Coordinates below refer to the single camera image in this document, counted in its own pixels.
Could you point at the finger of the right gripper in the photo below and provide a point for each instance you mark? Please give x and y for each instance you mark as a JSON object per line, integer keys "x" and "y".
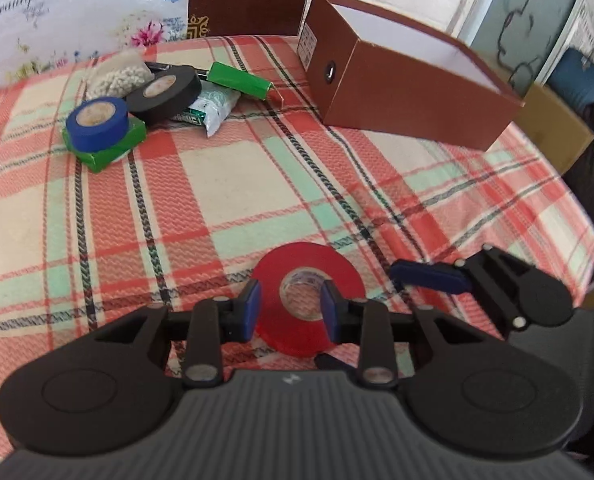
{"x": 513, "y": 293}

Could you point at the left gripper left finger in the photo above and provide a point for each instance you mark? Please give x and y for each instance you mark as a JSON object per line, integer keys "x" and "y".
{"x": 113, "y": 387}

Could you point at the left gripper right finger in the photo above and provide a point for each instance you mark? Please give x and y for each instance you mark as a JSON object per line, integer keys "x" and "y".
{"x": 467, "y": 389}

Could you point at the red tape roll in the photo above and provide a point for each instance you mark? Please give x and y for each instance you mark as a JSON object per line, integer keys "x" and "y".
{"x": 291, "y": 278}

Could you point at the green cardboard box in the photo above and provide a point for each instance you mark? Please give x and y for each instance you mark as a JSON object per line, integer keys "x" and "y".
{"x": 97, "y": 161}

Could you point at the blue tape roll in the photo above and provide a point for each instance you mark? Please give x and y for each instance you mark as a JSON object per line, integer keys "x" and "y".
{"x": 98, "y": 124}

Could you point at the green white snack packet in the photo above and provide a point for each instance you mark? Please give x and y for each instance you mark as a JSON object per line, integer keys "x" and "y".
{"x": 213, "y": 105}

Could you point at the black tape roll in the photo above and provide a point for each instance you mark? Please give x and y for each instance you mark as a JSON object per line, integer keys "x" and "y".
{"x": 171, "y": 92}

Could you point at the bag of white beads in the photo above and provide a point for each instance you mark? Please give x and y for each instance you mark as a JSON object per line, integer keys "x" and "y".
{"x": 118, "y": 76}

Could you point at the tan cardboard box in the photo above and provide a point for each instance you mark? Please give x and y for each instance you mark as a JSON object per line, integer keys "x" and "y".
{"x": 556, "y": 130}

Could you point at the plaid bed blanket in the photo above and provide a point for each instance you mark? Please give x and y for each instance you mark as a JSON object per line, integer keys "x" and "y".
{"x": 187, "y": 215}

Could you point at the brown cardboard shoe box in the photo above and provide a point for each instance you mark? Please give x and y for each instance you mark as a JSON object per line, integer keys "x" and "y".
{"x": 372, "y": 69}

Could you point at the floral white pillow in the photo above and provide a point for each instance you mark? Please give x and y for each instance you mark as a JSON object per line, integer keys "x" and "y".
{"x": 41, "y": 35}

